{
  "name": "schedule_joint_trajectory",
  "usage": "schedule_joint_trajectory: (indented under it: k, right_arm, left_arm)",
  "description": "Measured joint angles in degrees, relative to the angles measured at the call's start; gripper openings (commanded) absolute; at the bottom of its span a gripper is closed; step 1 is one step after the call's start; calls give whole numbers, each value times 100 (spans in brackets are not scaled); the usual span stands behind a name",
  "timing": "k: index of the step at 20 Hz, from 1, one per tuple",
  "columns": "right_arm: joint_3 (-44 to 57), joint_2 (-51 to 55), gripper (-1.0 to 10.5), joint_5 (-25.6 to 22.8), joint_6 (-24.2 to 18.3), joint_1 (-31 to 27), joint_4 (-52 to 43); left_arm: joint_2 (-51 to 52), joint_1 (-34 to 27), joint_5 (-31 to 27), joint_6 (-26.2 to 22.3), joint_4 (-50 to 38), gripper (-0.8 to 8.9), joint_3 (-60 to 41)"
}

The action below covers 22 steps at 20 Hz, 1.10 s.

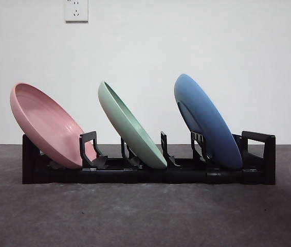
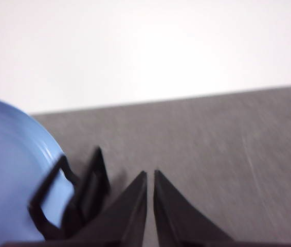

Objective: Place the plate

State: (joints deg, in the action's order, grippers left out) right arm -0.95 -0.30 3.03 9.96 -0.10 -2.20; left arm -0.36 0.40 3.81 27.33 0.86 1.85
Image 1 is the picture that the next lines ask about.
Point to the green plate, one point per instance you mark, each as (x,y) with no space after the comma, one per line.
(125,128)

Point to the blue plate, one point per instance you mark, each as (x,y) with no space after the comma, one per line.
(212,115)

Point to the pink plate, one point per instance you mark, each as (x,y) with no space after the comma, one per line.
(45,123)

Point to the black plastic dish rack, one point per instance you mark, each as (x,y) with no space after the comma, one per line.
(161,177)

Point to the white wall socket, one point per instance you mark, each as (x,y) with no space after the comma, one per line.
(76,11)

